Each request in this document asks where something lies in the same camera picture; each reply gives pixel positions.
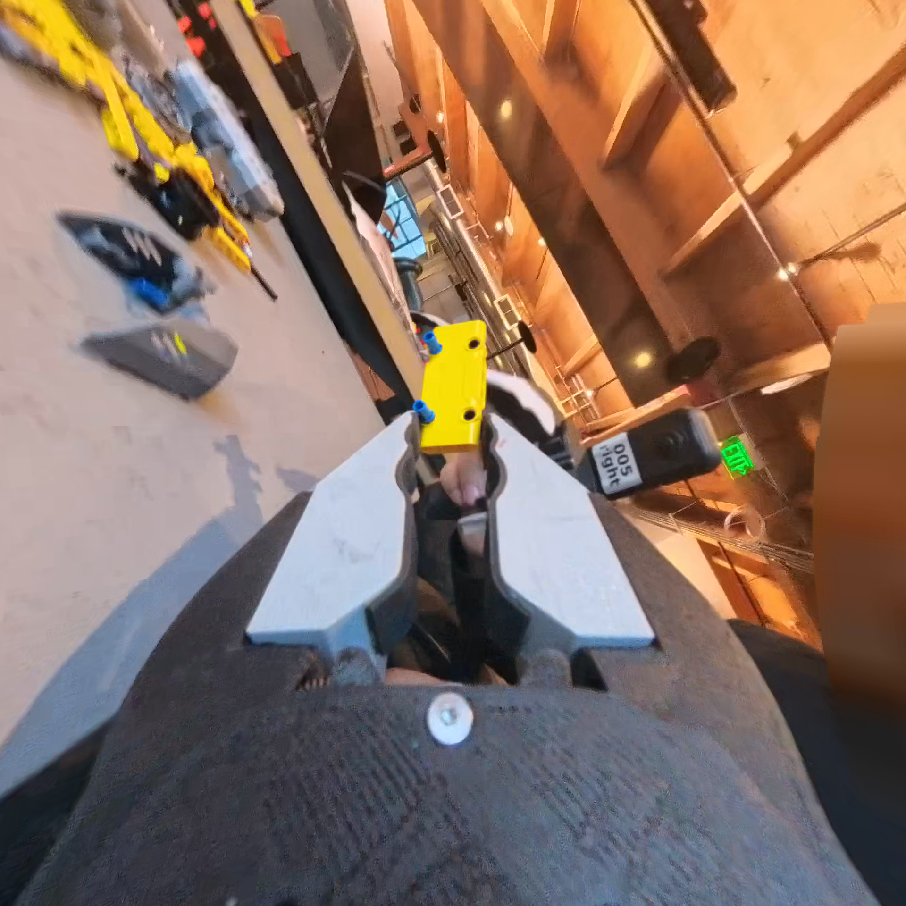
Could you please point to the grey striped wedge brick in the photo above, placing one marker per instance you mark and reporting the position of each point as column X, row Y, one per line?
column 169, row 357

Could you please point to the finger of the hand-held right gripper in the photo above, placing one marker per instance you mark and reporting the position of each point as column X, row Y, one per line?
column 531, row 400

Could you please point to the grey toy battery box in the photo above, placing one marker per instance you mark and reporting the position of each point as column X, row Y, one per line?
column 227, row 149

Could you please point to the pile of loose toy bricks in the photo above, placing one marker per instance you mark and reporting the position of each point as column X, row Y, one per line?
column 120, row 105

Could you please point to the neighbouring grey desk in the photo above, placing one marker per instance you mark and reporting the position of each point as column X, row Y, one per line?
column 322, row 183

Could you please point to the person's right hand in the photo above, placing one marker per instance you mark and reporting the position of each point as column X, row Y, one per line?
column 464, row 481

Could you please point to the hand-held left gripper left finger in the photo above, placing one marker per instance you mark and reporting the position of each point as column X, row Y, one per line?
column 332, row 552

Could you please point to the green exit sign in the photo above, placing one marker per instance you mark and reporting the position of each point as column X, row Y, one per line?
column 736, row 456

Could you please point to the large paned window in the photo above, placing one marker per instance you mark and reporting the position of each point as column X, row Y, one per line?
column 404, row 219

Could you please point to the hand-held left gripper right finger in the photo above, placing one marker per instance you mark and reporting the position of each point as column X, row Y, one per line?
column 566, row 566

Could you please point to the yellow toy panel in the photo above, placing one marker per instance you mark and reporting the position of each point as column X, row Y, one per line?
column 453, row 396

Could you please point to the dark grey wedge brick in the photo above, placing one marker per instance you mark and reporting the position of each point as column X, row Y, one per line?
column 120, row 243

